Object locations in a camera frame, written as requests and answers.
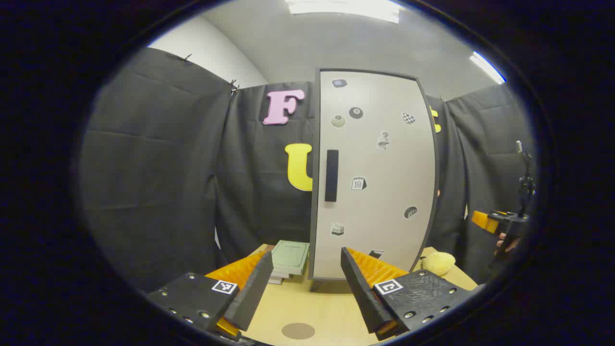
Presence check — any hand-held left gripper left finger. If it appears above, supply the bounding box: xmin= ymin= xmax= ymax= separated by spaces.
xmin=147 ymin=250 xmax=274 ymax=339

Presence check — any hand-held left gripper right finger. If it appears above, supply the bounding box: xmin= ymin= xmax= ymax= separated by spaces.
xmin=340 ymin=247 xmax=481 ymax=341

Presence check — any round brown coaster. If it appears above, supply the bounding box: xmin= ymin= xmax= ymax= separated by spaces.
xmin=281 ymin=322 xmax=316 ymax=340

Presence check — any dark grey cabinet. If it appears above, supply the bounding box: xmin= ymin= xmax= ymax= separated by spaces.
xmin=307 ymin=67 xmax=440 ymax=282

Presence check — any white cabinet door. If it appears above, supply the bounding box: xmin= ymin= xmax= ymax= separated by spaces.
xmin=311 ymin=70 xmax=437 ymax=279

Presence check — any black door handle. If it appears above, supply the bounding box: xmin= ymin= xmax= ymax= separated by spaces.
xmin=325 ymin=149 xmax=339 ymax=202

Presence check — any green book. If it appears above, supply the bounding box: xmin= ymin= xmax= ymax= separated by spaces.
xmin=271 ymin=240 xmax=310 ymax=276

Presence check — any yellow round plush toy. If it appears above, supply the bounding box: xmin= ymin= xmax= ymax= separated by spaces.
xmin=422 ymin=251 xmax=456 ymax=277

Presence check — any black backdrop cloth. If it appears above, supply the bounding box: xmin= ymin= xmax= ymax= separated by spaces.
xmin=79 ymin=47 xmax=536 ymax=294

